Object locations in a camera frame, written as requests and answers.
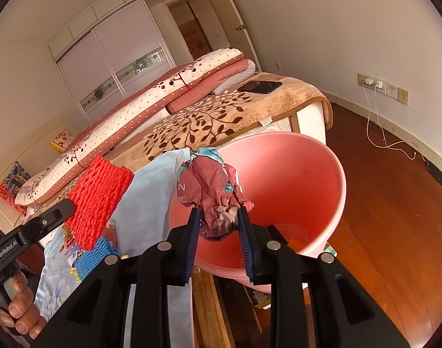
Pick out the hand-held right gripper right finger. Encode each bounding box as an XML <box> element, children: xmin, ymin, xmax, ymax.
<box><xmin>237</xmin><ymin>206</ymin><xmax>410</xmax><ymax>348</ymax></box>

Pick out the cream bed headboard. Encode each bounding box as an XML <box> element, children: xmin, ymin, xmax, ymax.
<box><xmin>0</xmin><ymin>114</ymin><xmax>78</xmax><ymax>204</ymax></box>

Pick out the yellow flower pillow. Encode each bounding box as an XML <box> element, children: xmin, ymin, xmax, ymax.
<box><xmin>50</xmin><ymin>130</ymin><xmax>77</xmax><ymax>152</ymax></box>

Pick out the colourful printed cushion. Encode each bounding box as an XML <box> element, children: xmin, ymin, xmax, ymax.
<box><xmin>0</xmin><ymin>161</ymin><xmax>32</xmax><ymax>215</ymax></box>

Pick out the white charging cable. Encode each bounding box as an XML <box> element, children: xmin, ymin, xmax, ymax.
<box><xmin>377</xmin><ymin>89</ymin><xmax>426</xmax><ymax>162</ymax></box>
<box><xmin>362</xmin><ymin>85</ymin><xmax>426</xmax><ymax>162</ymax></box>

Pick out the pink plastic basin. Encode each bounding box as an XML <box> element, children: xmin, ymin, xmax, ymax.
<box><xmin>169</xmin><ymin>132</ymin><xmax>347</xmax><ymax>294</ymax></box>

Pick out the white sliding-door wardrobe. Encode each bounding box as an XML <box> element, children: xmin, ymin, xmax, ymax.
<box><xmin>49</xmin><ymin>0</ymin><xmax>222</xmax><ymax>124</ymax></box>

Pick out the white folded sheet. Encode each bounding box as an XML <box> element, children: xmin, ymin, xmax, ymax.
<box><xmin>212</xmin><ymin>61</ymin><xmax>257</xmax><ymax>95</ymax></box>

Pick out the red and blue wrapper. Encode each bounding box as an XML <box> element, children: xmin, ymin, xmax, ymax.
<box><xmin>175</xmin><ymin>147</ymin><xmax>254</xmax><ymax>240</ymax></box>

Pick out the black smartphone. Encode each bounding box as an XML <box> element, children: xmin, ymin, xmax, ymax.
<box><xmin>238</xmin><ymin>81</ymin><xmax>282</xmax><ymax>95</ymax></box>

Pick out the polka dot quilt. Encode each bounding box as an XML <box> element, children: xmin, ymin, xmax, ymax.
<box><xmin>16</xmin><ymin>48</ymin><xmax>243</xmax><ymax>205</ymax></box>

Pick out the wooden board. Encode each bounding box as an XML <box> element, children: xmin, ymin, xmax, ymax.
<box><xmin>192</xmin><ymin>268</ymin><xmax>265</xmax><ymax>348</ymax></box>

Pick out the orange mesh piece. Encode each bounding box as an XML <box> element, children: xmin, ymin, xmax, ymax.
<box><xmin>288</xmin><ymin>238</ymin><xmax>311</xmax><ymax>253</ymax></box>

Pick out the pink folded blanket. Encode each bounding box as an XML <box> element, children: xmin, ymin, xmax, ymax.
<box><xmin>166</xmin><ymin>58</ymin><xmax>256</xmax><ymax>115</ymax></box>

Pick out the person's left hand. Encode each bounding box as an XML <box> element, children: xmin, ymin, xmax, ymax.
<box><xmin>5</xmin><ymin>271</ymin><xmax>48</xmax><ymax>339</ymax></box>

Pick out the cream room door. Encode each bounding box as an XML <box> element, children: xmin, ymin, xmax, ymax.
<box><xmin>212</xmin><ymin>0</ymin><xmax>260</xmax><ymax>65</ymax></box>

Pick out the blue foam fruit net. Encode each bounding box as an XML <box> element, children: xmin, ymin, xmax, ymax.
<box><xmin>75</xmin><ymin>235</ymin><xmax>121</xmax><ymax>282</ymax></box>

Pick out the light blue printed cloth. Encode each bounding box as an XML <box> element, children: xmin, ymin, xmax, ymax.
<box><xmin>36</xmin><ymin>147</ymin><xmax>196</xmax><ymax>348</ymax></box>

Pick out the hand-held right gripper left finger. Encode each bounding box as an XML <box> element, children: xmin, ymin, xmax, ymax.
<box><xmin>32</xmin><ymin>206</ymin><xmax>203</xmax><ymax>348</ymax></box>

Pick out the black power bank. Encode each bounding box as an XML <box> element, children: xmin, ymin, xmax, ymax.
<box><xmin>426</xmin><ymin>162</ymin><xmax>442</xmax><ymax>184</ymax></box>

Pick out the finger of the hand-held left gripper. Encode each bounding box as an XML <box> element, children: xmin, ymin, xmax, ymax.
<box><xmin>20</xmin><ymin>199</ymin><xmax>77</xmax><ymax>245</ymax></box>

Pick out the white bed base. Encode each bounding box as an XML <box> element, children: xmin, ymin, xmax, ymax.
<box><xmin>257</xmin><ymin>98</ymin><xmax>328</xmax><ymax>146</ymax></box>

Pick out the red blue knitted cloth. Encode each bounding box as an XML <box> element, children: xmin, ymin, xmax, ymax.
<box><xmin>66</xmin><ymin>155</ymin><xmax>135</xmax><ymax>251</ymax></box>

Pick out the brown leaf-pattern blanket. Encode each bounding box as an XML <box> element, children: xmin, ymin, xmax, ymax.
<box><xmin>105</xmin><ymin>76</ymin><xmax>334</xmax><ymax>175</ymax></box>

